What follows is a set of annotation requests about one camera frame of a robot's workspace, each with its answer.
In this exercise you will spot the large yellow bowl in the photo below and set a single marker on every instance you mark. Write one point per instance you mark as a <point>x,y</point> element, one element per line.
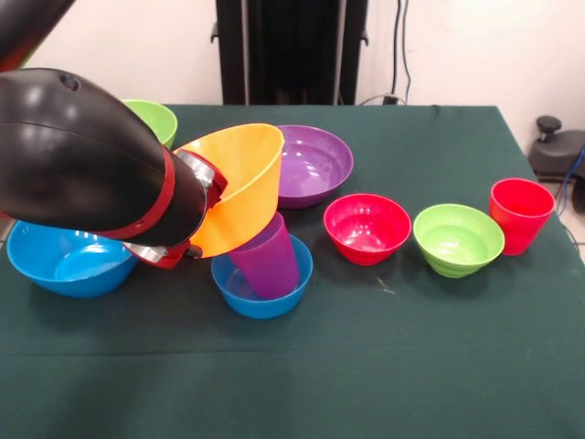
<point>247,183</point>

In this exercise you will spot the large blue bowl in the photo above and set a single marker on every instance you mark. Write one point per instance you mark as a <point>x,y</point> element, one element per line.
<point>50,265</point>

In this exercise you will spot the small blue bowl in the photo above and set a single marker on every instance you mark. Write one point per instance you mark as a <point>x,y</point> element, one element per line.
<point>260,308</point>

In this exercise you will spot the grey stand base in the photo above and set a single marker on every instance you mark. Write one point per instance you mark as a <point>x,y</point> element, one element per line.
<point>560,155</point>

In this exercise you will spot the red cup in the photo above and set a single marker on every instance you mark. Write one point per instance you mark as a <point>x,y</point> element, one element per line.
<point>521,228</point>

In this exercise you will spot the dark green tablecloth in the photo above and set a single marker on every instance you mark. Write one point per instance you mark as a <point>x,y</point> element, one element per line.
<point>292,366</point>

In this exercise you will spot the large green bowl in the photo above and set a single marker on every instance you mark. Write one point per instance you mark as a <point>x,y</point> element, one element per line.
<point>157,119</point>

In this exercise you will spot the purple bowl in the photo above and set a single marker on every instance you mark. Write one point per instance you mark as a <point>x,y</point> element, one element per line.
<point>315,169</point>

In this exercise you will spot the small green bowl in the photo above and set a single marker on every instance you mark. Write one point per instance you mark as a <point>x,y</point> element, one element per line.
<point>457,247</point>

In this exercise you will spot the purple cup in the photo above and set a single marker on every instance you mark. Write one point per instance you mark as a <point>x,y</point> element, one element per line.
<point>269,265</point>

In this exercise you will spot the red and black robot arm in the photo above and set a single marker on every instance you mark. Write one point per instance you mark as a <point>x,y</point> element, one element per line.
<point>68,160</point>

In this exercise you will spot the small pink bowl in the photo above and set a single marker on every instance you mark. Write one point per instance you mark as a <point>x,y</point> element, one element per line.
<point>365,233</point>

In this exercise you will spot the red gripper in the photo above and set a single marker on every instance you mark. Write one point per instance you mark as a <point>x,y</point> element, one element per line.
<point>171,261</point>

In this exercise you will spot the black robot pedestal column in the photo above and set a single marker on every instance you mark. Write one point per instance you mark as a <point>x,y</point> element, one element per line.
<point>292,55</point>

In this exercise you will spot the black knob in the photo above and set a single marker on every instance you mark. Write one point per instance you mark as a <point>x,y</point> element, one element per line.
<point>548,124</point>

